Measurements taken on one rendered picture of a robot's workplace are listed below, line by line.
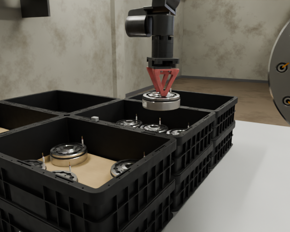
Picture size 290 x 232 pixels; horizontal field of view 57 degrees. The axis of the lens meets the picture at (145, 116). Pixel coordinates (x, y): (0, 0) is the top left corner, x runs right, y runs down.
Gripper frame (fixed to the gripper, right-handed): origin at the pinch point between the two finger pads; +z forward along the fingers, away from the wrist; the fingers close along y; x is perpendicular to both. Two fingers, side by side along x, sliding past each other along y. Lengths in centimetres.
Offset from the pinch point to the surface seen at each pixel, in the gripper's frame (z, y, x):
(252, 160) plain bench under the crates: 32, -18, 43
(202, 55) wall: 14, -707, 316
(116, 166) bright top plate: 17.2, 8.4, -13.6
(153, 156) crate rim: 10.4, 19.6, -6.6
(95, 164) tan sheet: 20.0, 0.4, -18.5
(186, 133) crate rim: 9.9, 7.3, 5.1
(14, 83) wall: 33, -278, -109
